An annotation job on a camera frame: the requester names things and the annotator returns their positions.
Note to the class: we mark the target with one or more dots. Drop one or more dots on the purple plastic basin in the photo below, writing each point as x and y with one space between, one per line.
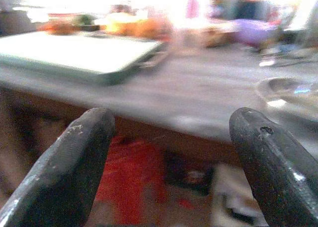
253 32

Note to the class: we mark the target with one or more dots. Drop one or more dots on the wooden dining table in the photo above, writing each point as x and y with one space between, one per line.
174 93

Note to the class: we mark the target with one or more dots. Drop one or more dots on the orange food pile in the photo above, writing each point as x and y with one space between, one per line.
139 25

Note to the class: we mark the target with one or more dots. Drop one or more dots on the white rectangular tray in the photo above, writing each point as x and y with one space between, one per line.
74 53

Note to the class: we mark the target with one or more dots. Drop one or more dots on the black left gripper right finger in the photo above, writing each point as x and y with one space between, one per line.
275 172

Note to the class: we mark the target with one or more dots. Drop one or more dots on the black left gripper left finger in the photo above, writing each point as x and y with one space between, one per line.
62 167

